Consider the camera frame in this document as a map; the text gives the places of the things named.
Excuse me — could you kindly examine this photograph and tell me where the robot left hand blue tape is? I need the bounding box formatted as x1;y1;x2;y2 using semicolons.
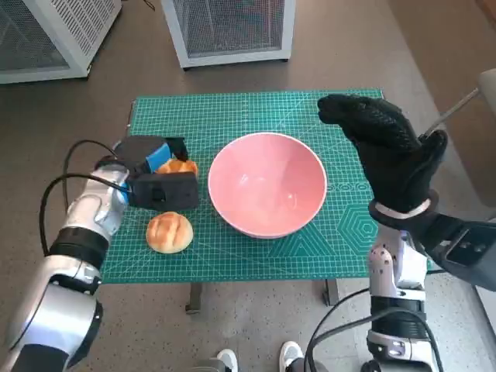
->
115;135;191;175

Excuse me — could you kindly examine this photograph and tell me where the robot right hand black glove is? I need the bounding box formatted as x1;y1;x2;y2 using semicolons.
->
316;93;450;214

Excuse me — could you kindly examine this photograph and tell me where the long braided bread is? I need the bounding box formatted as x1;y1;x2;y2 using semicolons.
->
153;157;199;179

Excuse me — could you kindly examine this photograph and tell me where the round bread bun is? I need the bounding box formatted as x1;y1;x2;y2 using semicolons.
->
145;211;194;255

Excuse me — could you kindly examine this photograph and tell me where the pink bowl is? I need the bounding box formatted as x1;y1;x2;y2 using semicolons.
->
207;133;329;240

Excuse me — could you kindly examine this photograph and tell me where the green cutting mat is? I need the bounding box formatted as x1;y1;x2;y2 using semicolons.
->
99;88;437;286

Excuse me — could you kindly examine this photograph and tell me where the grey office chair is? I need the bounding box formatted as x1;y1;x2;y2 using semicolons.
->
420;67;496;208

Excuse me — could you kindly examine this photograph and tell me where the small white mesh cabinet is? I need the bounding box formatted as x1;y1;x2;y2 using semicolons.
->
160;0;296;71

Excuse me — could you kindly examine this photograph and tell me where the large white mesh cabinet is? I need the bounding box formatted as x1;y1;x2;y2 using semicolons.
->
0;0;123;84

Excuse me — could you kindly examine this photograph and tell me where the white desk panel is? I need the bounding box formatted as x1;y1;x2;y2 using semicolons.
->
474;286;496;326

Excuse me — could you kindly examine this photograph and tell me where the robot left white shoe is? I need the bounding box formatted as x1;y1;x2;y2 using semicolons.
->
215;348;239;372

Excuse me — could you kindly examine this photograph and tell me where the robot white shoe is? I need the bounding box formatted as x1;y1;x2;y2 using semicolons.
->
278;340;305;372
215;348;239;372

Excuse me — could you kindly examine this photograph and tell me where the robot right white shoe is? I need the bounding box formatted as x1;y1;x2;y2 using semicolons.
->
278;340;305;372

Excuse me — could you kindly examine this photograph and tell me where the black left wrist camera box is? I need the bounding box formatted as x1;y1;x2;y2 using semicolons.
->
126;171;201;213

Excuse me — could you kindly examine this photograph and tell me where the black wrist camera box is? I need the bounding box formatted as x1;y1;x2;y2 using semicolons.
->
126;171;201;213
420;212;496;292

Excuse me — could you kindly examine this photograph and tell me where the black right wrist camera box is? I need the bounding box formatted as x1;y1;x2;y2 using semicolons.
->
420;212;496;292

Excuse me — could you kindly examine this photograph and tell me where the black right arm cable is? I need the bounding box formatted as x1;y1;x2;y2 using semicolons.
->
303;286;371;372
308;312;375;372

